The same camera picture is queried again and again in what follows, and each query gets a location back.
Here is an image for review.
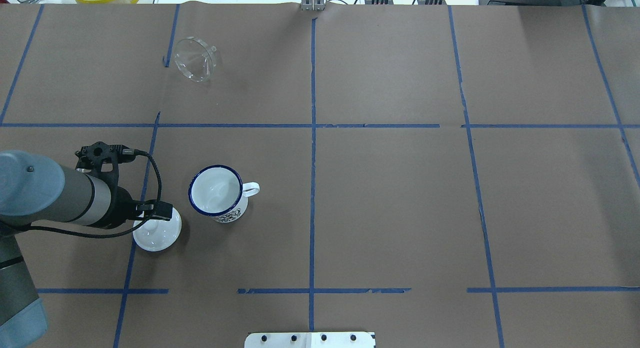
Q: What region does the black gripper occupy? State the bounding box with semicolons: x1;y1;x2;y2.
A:
106;186;174;229

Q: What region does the clear glass funnel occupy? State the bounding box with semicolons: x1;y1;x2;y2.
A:
173;36;218;83

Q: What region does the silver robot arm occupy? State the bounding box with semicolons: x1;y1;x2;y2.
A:
0;141;173;348

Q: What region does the white ceramic lid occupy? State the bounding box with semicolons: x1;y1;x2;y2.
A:
132;207;183;252

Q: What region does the white enamel mug blue rim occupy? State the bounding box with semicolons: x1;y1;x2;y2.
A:
188;165;261;224

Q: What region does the black camera cable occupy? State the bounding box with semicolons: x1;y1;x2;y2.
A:
20;148;164;239

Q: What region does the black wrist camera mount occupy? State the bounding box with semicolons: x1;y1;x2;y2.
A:
74;141;136;188

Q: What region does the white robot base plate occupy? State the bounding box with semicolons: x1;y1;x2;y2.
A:
244;331;377;348

